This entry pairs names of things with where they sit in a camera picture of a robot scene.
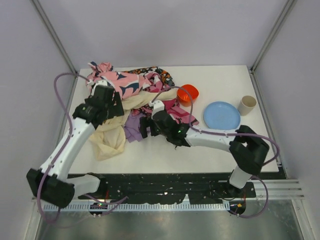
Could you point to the blue plastic plate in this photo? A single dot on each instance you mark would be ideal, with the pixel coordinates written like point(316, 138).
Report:
point(220, 115)

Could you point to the white slotted cable duct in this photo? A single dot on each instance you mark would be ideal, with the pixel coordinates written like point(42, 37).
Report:
point(82, 206)

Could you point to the aluminium frame post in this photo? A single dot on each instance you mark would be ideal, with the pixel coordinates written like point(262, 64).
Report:
point(53, 34)
point(277, 26)

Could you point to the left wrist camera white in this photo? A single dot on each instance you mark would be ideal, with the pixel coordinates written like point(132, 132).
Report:
point(102, 82)

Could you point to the cream yellow cloth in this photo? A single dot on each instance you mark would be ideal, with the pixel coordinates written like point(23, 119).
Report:
point(109, 139)

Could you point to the orange plastic cup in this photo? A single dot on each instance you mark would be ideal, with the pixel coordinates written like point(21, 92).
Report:
point(187, 94)

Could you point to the purple shirt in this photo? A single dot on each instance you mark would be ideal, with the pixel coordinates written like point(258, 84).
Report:
point(132, 128)

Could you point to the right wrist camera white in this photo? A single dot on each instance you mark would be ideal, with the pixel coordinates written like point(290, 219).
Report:
point(157, 106)

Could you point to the right aluminium frame post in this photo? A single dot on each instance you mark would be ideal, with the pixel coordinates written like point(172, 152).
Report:
point(277, 26)

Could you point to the left aluminium frame post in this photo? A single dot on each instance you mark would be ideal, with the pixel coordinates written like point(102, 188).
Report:
point(53, 34)

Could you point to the light pink shark print cloth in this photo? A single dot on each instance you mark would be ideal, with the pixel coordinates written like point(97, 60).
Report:
point(127, 84)

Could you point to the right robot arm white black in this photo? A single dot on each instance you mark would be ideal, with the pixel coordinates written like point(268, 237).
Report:
point(247, 149)

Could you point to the magenta pink camouflage cloth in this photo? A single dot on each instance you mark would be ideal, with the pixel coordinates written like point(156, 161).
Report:
point(172, 106)

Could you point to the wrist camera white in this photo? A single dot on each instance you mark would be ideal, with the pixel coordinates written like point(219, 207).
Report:
point(102, 82)
point(157, 106)

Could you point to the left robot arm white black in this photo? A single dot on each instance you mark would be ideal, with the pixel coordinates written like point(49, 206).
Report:
point(50, 183)

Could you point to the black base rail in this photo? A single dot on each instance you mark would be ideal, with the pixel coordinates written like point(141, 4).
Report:
point(170, 188)

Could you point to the black orange patterned cloth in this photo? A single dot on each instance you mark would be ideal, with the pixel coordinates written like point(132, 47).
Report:
point(152, 73)

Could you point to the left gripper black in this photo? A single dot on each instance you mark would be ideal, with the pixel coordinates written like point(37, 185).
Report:
point(116, 105)

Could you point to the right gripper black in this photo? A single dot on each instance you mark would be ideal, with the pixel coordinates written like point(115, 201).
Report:
point(149, 126)

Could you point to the beige cup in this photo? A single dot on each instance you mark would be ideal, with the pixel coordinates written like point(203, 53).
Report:
point(246, 105)

